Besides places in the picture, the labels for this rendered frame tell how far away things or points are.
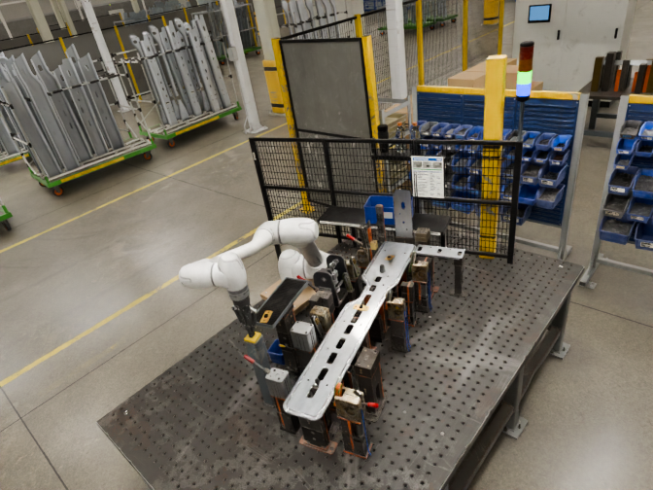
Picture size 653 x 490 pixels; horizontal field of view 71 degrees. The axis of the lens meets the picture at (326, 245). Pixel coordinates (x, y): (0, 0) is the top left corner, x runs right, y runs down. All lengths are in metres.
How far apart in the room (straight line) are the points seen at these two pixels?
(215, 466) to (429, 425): 1.00
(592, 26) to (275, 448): 7.62
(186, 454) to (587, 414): 2.36
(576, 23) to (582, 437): 6.63
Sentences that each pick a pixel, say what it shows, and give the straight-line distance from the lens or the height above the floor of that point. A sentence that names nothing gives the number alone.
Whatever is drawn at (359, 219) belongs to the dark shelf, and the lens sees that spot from 3.19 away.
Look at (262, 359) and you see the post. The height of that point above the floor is 1.02.
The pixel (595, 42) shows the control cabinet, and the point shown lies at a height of 0.98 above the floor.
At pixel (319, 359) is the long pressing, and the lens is 2.21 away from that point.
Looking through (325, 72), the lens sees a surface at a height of 1.68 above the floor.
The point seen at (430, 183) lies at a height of 1.26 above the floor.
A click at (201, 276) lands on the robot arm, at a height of 1.54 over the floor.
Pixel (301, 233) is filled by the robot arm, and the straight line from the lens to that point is 2.36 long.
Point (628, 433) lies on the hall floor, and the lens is 3.38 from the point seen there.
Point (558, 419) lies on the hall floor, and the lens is 3.32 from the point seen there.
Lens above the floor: 2.56
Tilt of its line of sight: 31 degrees down
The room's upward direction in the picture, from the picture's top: 10 degrees counter-clockwise
